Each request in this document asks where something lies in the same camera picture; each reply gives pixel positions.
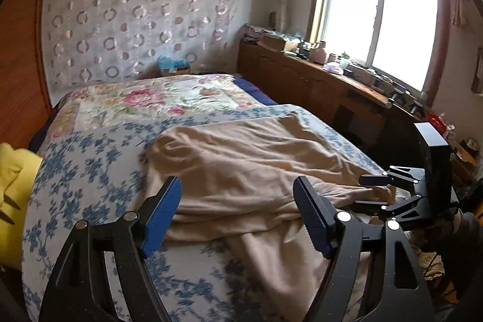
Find window with brown frame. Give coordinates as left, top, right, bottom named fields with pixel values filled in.
left=308, top=0, right=450, bottom=105

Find blue floral white bedsheet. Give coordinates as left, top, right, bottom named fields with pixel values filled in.
left=22, top=105, right=380, bottom=321

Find wooden slatted wardrobe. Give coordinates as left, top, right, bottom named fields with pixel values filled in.
left=1, top=0, right=53, bottom=149

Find yellow plush toy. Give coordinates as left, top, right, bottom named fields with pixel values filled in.
left=0, top=142, right=42, bottom=270

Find beige printed t-shirt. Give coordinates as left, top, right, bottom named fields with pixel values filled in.
left=146, top=113, right=396, bottom=321

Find pink bottle on sideboard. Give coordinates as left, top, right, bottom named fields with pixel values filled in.
left=310, top=41, right=328, bottom=65

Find pink floral quilt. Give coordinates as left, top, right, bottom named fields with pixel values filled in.
left=41, top=74, right=263, bottom=150

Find blue tissue box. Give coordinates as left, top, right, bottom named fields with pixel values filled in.
left=156, top=56, right=190, bottom=76

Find circle-patterned wall curtain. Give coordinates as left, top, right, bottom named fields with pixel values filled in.
left=43, top=0, right=239, bottom=94

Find wooden sideboard cabinet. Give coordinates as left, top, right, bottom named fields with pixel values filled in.
left=237, top=41, right=419, bottom=165

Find cardboard box on sideboard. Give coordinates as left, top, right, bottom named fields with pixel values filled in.
left=259, top=33, right=300, bottom=52

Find dark blue blanket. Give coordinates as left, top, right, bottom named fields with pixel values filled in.
left=233, top=77, right=277, bottom=106

